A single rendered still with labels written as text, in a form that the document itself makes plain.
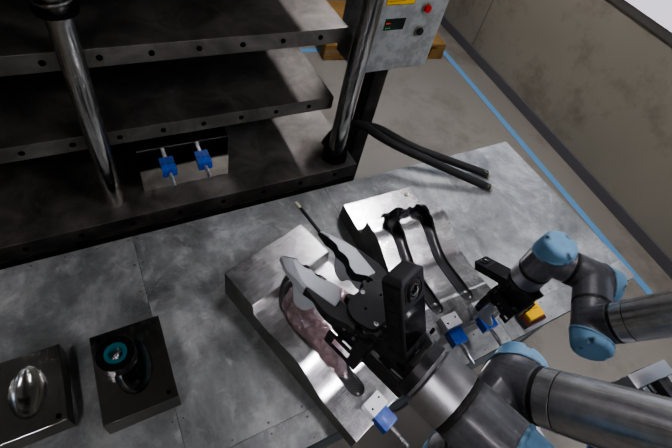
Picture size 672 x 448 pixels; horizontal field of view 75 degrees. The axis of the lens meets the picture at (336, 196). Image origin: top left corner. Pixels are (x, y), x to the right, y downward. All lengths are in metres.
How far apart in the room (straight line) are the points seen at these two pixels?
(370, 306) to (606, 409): 0.28
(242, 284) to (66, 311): 0.44
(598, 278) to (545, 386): 0.45
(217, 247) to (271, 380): 0.41
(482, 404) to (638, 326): 0.49
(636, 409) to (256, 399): 0.81
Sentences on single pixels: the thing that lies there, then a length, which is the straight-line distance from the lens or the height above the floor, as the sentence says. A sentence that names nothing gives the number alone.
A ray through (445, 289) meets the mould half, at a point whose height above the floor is 0.89.
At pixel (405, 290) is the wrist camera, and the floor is 1.54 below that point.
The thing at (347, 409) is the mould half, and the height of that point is 0.85.
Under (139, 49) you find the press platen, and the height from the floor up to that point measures 1.28.
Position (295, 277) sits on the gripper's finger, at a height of 1.46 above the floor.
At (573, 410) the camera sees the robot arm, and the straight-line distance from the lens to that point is 0.62.
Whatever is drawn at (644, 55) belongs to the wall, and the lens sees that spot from 3.28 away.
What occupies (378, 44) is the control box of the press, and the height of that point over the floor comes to 1.18.
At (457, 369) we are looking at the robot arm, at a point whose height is 1.47.
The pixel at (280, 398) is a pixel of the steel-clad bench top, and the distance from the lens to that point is 1.16.
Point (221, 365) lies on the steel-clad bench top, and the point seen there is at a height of 0.80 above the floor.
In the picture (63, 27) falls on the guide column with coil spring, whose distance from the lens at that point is 1.10.
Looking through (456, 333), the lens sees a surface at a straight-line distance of 1.22.
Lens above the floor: 1.91
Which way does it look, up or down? 48 degrees down
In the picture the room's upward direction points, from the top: 16 degrees clockwise
